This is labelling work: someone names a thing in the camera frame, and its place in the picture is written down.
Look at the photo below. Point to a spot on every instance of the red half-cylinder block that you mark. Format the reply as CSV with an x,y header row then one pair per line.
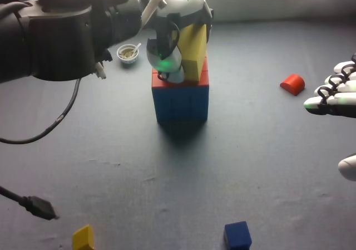
x,y
293,84

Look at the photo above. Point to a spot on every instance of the grey table cloth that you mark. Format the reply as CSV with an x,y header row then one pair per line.
x,y
250,149

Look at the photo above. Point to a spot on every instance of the large yellow block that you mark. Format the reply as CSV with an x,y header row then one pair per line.
x,y
192,52

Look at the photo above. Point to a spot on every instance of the small bowl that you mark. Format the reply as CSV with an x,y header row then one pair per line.
x,y
123,62

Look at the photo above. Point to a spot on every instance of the small blue cube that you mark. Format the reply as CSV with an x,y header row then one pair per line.
x,y
237,236

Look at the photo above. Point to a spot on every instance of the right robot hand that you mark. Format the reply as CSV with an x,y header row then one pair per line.
x,y
342,98

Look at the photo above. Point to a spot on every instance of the white spoon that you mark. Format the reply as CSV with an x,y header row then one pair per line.
x,y
137,48

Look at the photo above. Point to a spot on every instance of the Rubik's cube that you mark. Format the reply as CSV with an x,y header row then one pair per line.
x,y
180,105

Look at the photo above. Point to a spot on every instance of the small yellow cube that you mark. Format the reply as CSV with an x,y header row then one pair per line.
x,y
83,239

